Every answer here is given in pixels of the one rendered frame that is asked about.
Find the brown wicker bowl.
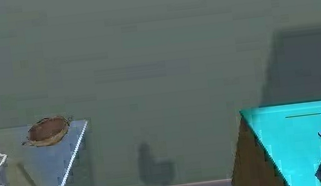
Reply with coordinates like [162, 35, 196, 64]
[19, 113, 77, 150]

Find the glass top table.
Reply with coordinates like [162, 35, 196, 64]
[0, 118, 97, 186]

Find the cyan top brown cabinet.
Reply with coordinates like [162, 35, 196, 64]
[222, 99, 321, 186]

